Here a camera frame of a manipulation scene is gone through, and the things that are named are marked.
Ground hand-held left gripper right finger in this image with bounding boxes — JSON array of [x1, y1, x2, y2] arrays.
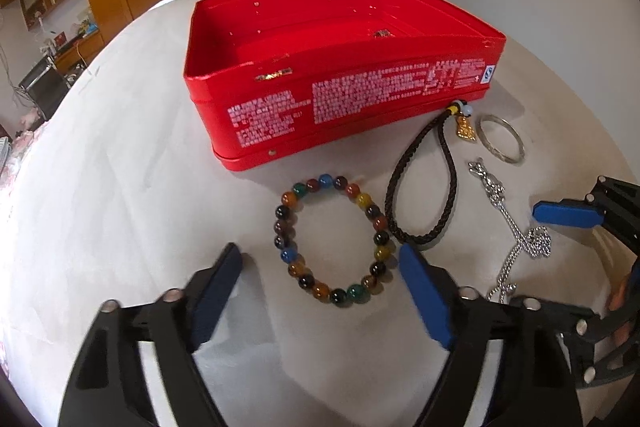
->
[[398, 243, 583, 427]]

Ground red tin box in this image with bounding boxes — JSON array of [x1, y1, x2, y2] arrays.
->
[[183, 0, 507, 172]]

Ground silver key ring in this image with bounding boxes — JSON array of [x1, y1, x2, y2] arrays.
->
[[476, 114, 526, 165]]

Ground pink floral quilt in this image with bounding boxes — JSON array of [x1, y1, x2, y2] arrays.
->
[[0, 122, 38, 208]]

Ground wooden desk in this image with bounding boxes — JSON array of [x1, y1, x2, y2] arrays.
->
[[50, 22, 106, 72]]

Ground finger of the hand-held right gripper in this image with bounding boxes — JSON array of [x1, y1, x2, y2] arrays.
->
[[532, 177, 640, 258], [550, 307, 640, 389]]

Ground person's right hand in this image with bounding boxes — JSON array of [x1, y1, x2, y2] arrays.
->
[[607, 271, 635, 344]]

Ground multicoloured bead bracelet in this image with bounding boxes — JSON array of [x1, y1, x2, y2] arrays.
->
[[273, 174, 396, 305]]

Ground black office chair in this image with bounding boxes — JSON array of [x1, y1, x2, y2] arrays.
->
[[19, 57, 71, 120]]

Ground grey bed sheet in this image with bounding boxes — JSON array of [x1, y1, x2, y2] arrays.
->
[[0, 0, 640, 408]]

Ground black braided cord keychain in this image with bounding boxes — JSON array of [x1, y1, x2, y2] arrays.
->
[[385, 99, 478, 250]]

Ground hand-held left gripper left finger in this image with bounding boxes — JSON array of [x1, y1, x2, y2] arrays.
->
[[57, 243, 244, 427]]

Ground silver chain necklace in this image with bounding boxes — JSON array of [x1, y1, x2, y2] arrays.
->
[[467, 159, 553, 305]]

